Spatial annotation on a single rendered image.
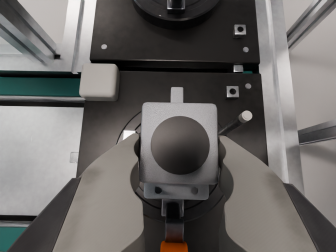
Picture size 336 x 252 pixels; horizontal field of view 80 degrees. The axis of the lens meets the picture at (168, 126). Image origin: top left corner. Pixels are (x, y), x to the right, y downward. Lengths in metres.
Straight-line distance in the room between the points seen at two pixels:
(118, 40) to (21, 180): 0.25
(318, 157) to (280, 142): 0.15
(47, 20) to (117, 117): 0.32
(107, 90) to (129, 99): 0.03
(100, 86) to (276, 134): 0.24
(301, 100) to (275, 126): 0.17
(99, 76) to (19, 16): 0.11
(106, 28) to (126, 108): 0.13
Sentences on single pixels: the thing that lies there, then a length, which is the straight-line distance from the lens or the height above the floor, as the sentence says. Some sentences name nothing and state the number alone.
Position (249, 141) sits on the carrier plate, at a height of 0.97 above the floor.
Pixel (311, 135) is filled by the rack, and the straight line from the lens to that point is 0.34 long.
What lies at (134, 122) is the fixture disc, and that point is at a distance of 0.25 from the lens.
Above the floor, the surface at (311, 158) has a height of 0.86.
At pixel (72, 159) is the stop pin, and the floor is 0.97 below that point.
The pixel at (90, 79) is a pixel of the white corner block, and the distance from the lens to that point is 0.28.
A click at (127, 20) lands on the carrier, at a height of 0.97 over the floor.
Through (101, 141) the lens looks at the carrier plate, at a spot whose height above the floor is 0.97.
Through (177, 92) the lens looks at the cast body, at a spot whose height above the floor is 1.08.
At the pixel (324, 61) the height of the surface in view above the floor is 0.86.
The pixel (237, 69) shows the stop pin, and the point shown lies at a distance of 0.31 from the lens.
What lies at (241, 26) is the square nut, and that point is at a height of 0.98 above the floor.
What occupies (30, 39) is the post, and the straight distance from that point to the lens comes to 0.31.
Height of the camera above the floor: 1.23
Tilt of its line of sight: 78 degrees down
